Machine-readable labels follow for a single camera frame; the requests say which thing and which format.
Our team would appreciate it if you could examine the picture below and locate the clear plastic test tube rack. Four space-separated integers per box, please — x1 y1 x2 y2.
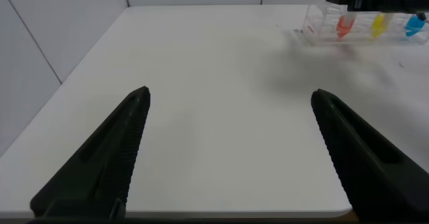
300 3 429 47

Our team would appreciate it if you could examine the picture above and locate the test tube with red pigment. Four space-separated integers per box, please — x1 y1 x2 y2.
336 13 356 39

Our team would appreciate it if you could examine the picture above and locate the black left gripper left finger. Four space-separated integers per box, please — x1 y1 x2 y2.
29 85 151 218

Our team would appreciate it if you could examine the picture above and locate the test tube with yellow pigment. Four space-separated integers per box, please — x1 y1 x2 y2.
371 13 393 40

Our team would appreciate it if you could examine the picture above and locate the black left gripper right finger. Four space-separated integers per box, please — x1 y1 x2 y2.
310 88 429 224

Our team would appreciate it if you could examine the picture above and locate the test tube with blue pigment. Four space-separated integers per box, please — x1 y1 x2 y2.
404 13 426 37

